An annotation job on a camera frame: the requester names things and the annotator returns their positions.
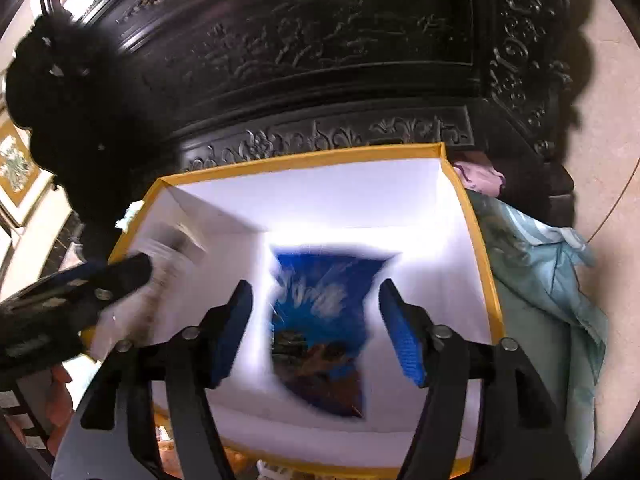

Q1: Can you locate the dark carved wooden cabinet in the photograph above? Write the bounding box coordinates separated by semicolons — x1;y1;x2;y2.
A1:
4;0;574;226

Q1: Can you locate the white snack packet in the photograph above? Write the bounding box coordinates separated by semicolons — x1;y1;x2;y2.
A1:
89;223;206;361

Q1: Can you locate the light blue tablecloth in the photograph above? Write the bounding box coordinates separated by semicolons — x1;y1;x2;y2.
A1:
468;191;608;476

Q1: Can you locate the gold framed flower picture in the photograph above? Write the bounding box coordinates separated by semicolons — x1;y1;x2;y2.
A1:
1;110;52;226

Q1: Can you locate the pink cloth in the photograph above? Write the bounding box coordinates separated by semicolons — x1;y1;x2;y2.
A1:
449;152;506;197

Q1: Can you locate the blue snack bag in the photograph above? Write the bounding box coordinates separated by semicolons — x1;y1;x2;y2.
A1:
270;248;392;418

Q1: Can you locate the yellow cardboard box white inside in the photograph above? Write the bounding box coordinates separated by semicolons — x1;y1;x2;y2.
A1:
79;142;507;479

